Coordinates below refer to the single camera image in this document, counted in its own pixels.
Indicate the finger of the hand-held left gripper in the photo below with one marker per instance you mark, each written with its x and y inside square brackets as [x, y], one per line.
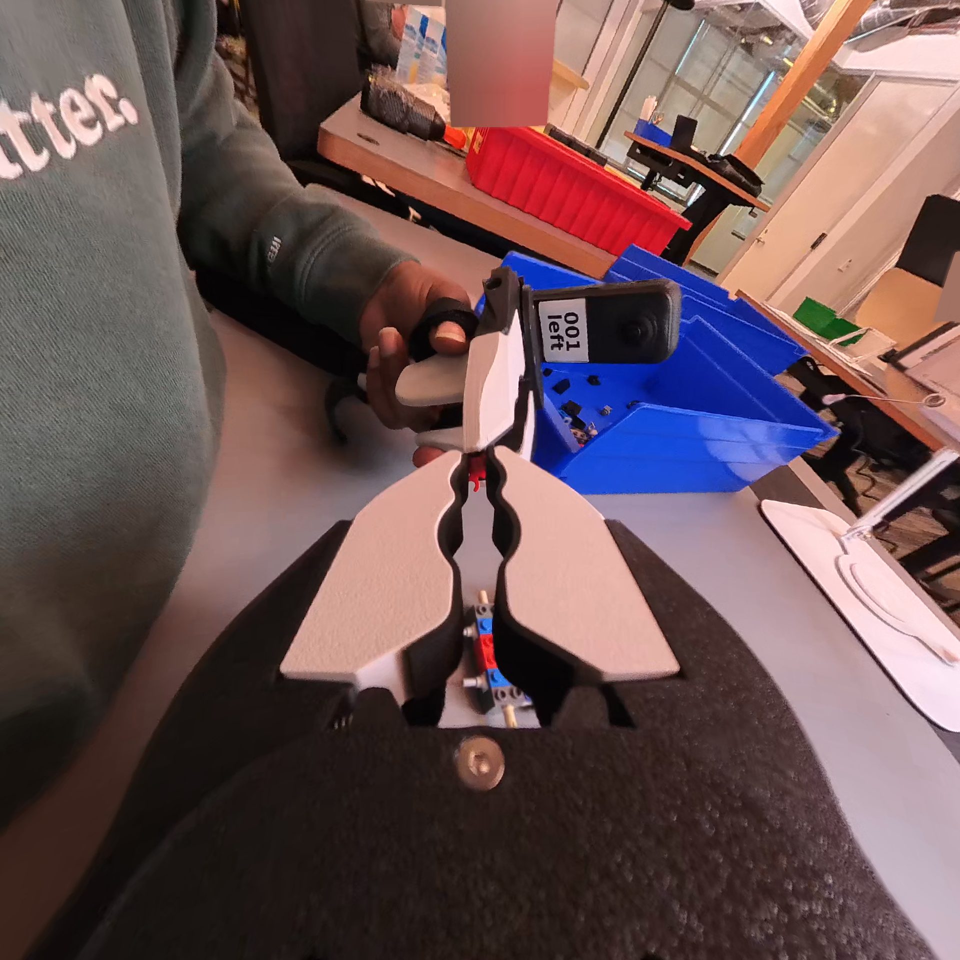
[492, 390]

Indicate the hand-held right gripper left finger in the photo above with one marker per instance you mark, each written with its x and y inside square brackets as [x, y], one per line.
[375, 600]

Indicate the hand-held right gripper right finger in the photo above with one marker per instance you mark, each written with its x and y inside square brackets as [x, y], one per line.
[585, 600]

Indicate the small red black lego piece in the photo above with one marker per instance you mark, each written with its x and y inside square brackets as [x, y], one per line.
[477, 474]

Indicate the small lego bricks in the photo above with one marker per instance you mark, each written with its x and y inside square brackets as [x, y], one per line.
[578, 413]

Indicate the partly built lego car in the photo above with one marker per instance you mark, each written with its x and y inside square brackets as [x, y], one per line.
[491, 660]

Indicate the blue plastic bin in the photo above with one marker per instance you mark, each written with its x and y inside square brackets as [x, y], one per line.
[720, 308]
[675, 435]

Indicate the person's left forearm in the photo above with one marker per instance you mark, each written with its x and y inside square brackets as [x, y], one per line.
[285, 225]

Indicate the person's left hand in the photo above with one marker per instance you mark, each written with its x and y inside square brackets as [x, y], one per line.
[390, 323]

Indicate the red plastic bin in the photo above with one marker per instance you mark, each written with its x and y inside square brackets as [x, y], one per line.
[585, 188]

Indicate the black standing desk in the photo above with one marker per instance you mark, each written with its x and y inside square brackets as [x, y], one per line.
[698, 158]

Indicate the neighbouring wooden desk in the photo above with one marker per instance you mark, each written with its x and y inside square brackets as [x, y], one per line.
[450, 188]

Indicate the green plastic bin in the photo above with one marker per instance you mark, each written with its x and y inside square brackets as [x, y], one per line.
[825, 320]

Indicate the black padded chair armrest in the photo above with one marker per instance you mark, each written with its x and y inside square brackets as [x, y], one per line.
[285, 338]

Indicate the white book stand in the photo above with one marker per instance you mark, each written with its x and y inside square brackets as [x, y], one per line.
[870, 585]

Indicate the cardboard box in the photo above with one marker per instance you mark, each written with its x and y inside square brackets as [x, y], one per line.
[900, 308]

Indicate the open instruction booklet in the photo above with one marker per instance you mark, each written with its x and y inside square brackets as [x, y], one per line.
[930, 360]

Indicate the black computer monitor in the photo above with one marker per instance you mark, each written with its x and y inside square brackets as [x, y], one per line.
[933, 240]

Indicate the person's green sweatshirt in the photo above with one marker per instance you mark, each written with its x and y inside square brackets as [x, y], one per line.
[90, 375]

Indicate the black mesh office chair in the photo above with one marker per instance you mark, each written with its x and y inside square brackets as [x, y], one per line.
[308, 75]

